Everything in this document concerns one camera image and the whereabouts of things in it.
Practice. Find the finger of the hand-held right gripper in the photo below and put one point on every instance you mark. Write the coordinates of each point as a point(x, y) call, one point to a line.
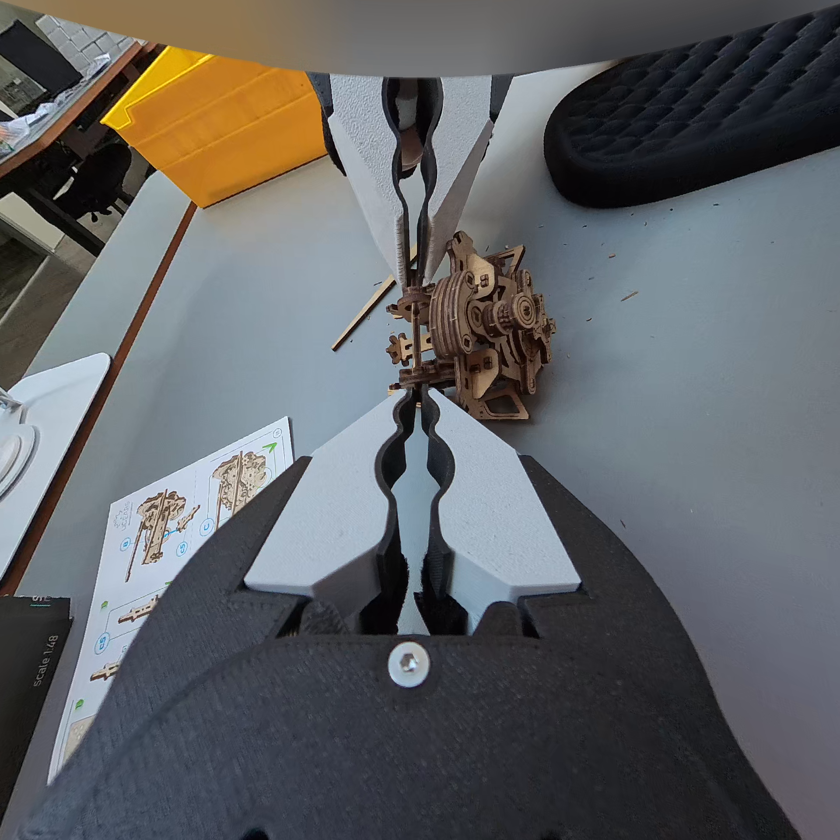
point(364, 144)
point(463, 131)

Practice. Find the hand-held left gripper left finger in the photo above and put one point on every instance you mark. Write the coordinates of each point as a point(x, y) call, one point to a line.
point(315, 525)

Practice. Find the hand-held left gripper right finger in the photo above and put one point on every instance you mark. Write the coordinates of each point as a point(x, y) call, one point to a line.
point(505, 525)

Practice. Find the wooden mechanical model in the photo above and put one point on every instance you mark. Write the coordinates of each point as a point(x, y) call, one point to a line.
point(485, 321)

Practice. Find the yellow plastic bin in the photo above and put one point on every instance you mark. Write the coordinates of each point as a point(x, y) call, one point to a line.
point(216, 131)

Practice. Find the illustrated instruction booklet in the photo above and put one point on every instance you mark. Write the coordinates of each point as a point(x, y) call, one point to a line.
point(151, 525)

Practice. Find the thin wooden stick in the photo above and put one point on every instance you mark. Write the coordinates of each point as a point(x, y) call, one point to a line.
point(361, 320)

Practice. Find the black padded cushion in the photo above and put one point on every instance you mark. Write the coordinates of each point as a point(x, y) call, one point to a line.
point(689, 111)

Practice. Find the black office chair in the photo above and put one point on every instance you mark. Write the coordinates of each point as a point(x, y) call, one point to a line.
point(98, 174)

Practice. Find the brown wooden table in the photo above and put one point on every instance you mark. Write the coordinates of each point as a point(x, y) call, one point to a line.
point(65, 113)

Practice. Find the white stand base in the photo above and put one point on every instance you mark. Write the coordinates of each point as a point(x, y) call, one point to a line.
point(59, 420)

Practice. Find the black monitor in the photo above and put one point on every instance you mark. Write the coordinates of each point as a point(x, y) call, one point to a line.
point(36, 59)

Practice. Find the black model kit box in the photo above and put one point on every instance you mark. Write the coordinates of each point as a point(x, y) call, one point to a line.
point(26, 689)

